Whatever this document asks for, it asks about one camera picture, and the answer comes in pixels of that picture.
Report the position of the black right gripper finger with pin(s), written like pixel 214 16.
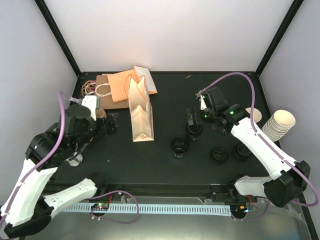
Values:
pixel 197 117
pixel 189 117

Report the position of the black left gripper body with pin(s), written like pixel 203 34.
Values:
pixel 104 130

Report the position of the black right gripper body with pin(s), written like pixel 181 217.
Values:
pixel 211 113

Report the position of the black paper coffee cup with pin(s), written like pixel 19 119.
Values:
pixel 193 132

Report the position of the printed white paper bag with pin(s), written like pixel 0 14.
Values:
pixel 141 112

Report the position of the black plastic cup lid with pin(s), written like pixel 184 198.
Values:
pixel 219 155

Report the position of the brown pulp cup carrier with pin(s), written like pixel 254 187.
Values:
pixel 101 114

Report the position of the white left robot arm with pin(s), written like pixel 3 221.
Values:
pixel 27 212

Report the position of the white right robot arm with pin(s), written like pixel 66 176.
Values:
pixel 286 179

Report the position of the single paper coffee cup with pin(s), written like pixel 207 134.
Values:
pixel 257 115

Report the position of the brown kraft paper bag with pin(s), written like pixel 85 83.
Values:
pixel 100 87

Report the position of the orange kraft paper bag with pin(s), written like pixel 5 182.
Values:
pixel 118 82

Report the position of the stack of paper cups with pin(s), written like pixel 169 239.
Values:
pixel 278 125

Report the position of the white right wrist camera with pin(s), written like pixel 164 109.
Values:
pixel 204 100

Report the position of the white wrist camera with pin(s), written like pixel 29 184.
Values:
pixel 204 100
pixel 92 102

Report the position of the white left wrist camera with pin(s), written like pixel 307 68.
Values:
pixel 92 102

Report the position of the white slotted cable rail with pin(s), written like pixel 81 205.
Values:
pixel 157 209

